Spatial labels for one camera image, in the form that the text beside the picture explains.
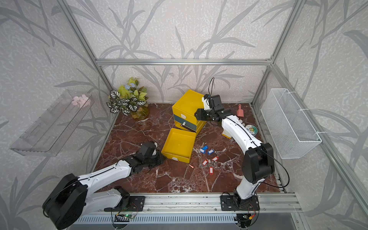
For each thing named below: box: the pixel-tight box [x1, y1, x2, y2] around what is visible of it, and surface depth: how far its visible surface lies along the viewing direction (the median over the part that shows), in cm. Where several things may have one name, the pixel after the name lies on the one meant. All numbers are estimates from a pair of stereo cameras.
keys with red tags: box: [202, 156, 219, 175], surface depth 90 cm
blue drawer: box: [173, 114, 197, 132], surface depth 94 cm
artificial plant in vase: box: [106, 76, 150, 121], surface depth 93 cm
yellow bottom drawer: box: [161, 127, 197, 164], surface depth 98 cm
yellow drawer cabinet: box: [172, 89, 207, 134], surface depth 93 cm
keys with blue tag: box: [199, 145, 209, 154], surface depth 95 cm
